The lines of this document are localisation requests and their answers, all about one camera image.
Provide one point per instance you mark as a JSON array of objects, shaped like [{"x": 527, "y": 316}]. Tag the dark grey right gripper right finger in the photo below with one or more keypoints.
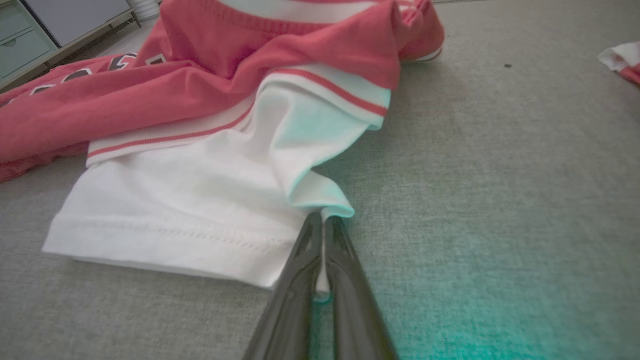
[{"x": 355, "y": 310}]

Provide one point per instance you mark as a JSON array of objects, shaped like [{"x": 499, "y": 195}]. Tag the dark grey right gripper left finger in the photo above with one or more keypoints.
[{"x": 295, "y": 300}]

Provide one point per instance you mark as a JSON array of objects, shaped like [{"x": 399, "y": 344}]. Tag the red white sports shirt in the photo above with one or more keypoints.
[{"x": 200, "y": 190}]

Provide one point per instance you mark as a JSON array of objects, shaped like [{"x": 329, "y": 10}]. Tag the large grey sofa seat cushion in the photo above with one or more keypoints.
[{"x": 500, "y": 200}]

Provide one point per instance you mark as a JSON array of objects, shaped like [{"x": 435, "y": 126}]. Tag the white ribbed container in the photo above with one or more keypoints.
[{"x": 145, "y": 7}]

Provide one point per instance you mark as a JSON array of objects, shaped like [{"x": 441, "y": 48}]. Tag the light grey panel cabinet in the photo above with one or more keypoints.
[{"x": 75, "y": 17}]

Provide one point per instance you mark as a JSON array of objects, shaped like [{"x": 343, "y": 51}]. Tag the crumpled white red cloth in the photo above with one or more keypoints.
[{"x": 625, "y": 60}]

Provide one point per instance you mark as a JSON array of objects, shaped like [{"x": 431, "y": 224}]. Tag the pale green drawer cabinet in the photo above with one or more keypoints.
[{"x": 20, "y": 45}]

